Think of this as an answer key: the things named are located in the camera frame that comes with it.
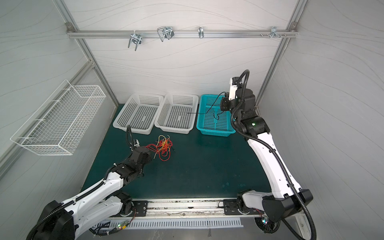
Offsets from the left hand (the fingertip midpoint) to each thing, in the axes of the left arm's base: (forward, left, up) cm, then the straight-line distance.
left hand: (148, 149), depth 86 cm
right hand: (+14, -44, +35) cm, 58 cm away
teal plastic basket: (+30, -39, -9) cm, 50 cm away
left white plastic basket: (+36, +16, -7) cm, 40 cm away
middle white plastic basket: (+35, -11, -8) cm, 38 cm away
